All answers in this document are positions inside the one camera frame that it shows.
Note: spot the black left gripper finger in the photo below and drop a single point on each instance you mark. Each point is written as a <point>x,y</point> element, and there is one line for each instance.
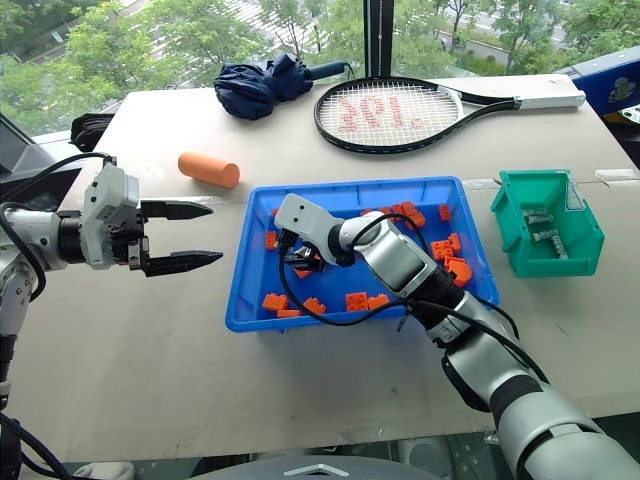
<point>175,210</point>
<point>185,261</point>

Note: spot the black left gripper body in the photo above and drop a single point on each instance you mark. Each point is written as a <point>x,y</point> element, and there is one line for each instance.
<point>132,245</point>

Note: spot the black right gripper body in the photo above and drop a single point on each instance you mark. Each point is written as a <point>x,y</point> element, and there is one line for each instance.
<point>292,241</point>

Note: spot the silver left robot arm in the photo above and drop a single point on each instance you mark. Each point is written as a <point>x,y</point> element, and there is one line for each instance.
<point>30,227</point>

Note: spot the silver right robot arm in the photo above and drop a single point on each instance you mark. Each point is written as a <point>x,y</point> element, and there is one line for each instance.
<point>400,255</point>

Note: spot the blue plastic bin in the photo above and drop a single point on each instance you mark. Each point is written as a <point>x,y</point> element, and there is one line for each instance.
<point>340,285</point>

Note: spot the green plastic bin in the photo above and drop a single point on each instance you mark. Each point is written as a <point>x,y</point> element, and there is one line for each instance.
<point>515,240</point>

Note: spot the orange foam cylinder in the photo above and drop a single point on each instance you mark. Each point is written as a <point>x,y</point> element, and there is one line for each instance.
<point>207,170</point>

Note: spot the dark grey angled panel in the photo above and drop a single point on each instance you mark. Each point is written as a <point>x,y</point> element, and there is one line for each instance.
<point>25,160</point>

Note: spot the orange arched toy brick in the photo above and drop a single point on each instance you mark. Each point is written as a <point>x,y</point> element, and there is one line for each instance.
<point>457,267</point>

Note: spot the navy folded umbrella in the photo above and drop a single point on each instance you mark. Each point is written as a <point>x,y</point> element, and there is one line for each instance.
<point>260,85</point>

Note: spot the clear tape strip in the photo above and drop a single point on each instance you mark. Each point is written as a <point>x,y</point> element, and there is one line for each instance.
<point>482,183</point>
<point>617,176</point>

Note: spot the silver battery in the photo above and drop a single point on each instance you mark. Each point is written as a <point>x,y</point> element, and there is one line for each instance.
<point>545,235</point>
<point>560,247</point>
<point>537,217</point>

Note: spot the black white tennis racket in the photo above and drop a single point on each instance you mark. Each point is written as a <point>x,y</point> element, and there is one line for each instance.
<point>480,100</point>

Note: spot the blue printed box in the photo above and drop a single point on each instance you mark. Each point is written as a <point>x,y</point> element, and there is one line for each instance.
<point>607,82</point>

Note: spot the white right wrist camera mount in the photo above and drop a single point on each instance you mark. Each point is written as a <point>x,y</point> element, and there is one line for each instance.
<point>300,215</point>

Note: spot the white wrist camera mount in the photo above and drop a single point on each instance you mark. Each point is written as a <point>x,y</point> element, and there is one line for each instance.
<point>300,215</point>
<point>107,200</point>

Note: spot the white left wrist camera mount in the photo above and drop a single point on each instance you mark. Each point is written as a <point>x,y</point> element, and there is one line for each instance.
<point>107,200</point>

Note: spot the black window frame post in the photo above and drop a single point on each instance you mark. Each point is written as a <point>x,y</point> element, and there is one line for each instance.
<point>381,35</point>

